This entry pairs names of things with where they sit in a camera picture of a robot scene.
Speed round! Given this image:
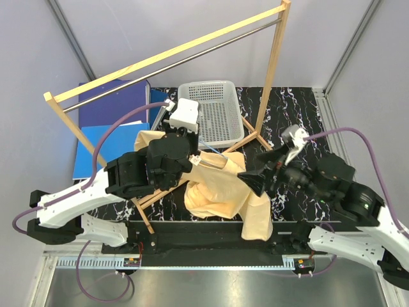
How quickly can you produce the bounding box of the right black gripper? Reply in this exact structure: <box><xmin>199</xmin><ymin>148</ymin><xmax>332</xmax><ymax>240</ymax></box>
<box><xmin>236</xmin><ymin>141</ymin><xmax>330</xmax><ymax>203</ymax></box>

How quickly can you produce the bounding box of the light blue wire hanger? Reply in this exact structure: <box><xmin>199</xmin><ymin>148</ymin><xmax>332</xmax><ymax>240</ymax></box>
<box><xmin>199</xmin><ymin>140</ymin><xmax>228</xmax><ymax>169</ymax></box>

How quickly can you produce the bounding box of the beige t shirt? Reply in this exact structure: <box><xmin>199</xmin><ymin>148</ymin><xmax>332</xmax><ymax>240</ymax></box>
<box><xmin>134</xmin><ymin>129</ymin><xmax>274</xmax><ymax>242</ymax></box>

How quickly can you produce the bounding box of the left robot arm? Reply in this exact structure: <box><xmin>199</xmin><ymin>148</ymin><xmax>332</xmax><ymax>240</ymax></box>
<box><xmin>27</xmin><ymin>128</ymin><xmax>199</xmax><ymax>253</ymax></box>

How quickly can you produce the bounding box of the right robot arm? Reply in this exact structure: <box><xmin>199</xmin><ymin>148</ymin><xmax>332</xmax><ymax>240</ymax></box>
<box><xmin>237</xmin><ymin>148</ymin><xmax>408</xmax><ymax>290</ymax></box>

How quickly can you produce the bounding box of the white plastic basket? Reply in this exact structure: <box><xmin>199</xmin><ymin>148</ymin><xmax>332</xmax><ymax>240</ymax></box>
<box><xmin>178</xmin><ymin>81</ymin><xmax>244</xmax><ymax>148</ymax></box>

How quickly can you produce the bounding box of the black marbled table mat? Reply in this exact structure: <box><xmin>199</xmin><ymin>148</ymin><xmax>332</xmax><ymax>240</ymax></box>
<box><xmin>89</xmin><ymin>87</ymin><xmax>338</xmax><ymax>223</ymax></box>

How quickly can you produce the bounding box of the blue upright binder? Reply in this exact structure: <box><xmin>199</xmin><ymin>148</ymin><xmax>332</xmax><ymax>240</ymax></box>
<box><xmin>148</xmin><ymin>89</ymin><xmax>169</xmax><ymax>130</ymax></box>

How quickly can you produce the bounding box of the blue folder with papers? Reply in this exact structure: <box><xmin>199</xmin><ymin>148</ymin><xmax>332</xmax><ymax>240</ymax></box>
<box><xmin>72</xmin><ymin>120</ymin><xmax>151</xmax><ymax>180</ymax></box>

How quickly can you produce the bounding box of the wooden clothes rack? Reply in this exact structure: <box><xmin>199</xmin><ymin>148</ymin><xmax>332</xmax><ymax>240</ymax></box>
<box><xmin>43</xmin><ymin>0</ymin><xmax>291</xmax><ymax>235</ymax></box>

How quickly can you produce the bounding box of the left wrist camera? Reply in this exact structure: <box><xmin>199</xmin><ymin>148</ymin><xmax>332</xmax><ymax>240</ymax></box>
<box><xmin>165</xmin><ymin>98</ymin><xmax>199</xmax><ymax>134</ymax></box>

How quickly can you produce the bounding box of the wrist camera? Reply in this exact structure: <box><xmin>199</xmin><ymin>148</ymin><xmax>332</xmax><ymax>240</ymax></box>
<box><xmin>165</xmin><ymin>98</ymin><xmax>199</xmax><ymax>134</ymax></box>
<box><xmin>281</xmin><ymin>125</ymin><xmax>309</xmax><ymax>166</ymax></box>

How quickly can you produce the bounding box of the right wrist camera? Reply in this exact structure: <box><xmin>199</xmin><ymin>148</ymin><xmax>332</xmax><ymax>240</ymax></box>
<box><xmin>281</xmin><ymin>125</ymin><xmax>309</xmax><ymax>166</ymax></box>

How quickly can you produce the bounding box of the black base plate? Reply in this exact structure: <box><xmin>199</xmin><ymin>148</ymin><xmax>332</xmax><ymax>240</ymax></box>
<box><xmin>99</xmin><ymin>221</ymin><xmax>317</xmax><ymax>255</ymax></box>

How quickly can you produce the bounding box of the purple ring binder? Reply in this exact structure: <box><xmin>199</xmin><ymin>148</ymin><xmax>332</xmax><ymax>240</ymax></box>
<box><xmin>78</xmin><ymin>79</ymin><xmax>150</xmax><ymax>128</ymax></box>

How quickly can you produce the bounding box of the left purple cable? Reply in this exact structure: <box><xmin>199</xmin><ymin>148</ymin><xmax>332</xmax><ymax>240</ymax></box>
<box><xmin>12</xmin><ymin>100</ymin><xmax>173</xmax><ymax>303</ymax></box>

